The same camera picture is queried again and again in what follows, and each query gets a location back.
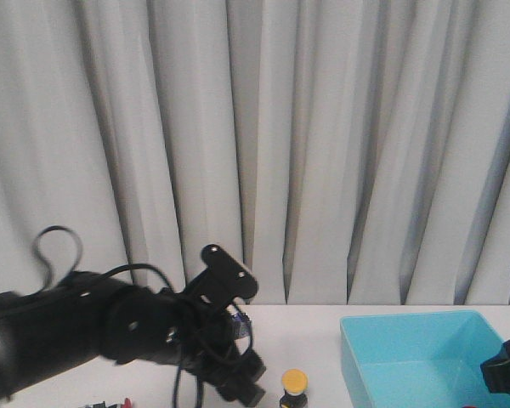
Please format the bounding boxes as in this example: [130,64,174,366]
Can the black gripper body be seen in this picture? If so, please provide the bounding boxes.
[172,294,266,405]
[480,339,510,395]

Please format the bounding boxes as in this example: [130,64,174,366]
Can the yellow push button switch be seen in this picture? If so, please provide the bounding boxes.
[279,369,309,408]

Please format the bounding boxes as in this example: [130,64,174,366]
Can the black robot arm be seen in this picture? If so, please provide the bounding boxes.
[0,272,265,407]

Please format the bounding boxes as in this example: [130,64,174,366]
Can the light blue plastic box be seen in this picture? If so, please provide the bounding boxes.
[340,310,510,407]

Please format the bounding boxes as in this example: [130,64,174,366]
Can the red button lying sideways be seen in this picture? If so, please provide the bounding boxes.
[80,397,134,408]

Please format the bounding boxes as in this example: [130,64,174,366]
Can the grey pleated curtain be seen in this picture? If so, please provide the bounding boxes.
[0,1,510,305]

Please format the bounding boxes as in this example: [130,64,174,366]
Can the green push button switch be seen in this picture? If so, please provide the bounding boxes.
[231,312,252,340]

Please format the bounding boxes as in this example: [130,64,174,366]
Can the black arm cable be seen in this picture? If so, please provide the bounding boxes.
[0,225,256,408]

